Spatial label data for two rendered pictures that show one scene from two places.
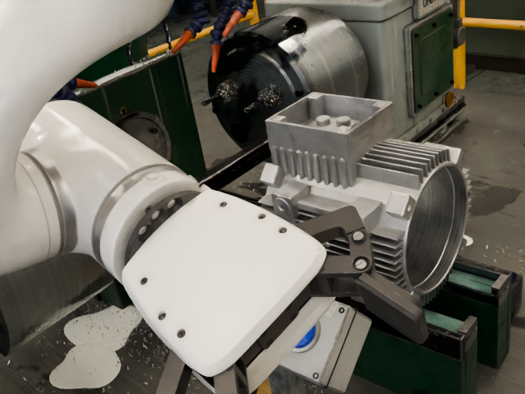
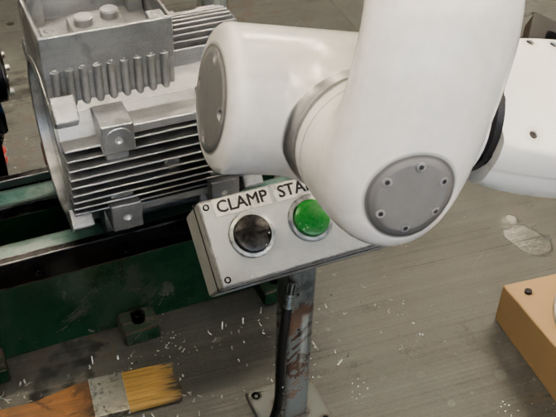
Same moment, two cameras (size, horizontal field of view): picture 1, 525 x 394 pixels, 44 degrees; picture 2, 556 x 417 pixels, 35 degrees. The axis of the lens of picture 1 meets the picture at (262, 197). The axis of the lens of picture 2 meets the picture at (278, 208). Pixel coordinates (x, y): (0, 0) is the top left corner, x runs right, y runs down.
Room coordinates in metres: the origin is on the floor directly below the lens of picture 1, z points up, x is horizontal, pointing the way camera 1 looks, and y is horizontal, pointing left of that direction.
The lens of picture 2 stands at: (0.31, 0.53, 1.51)
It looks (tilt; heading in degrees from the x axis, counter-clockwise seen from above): 39 degrees down; 291
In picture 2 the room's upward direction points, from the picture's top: 1 degrees clockwise
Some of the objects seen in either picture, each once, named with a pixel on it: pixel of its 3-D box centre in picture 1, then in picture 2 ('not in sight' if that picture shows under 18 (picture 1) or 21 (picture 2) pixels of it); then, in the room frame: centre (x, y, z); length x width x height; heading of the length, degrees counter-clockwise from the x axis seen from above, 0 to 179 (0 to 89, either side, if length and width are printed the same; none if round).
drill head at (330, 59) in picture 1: (296, 78); not in sight; (1.19, -0.10, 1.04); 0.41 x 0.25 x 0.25; 135
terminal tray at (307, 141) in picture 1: (331, 137); (96, 39); (0.73, -0.10, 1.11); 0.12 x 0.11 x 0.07; 45
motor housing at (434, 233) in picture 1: (365, 211); (145, 114); (0.70, -0.12, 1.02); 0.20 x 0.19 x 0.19; 45
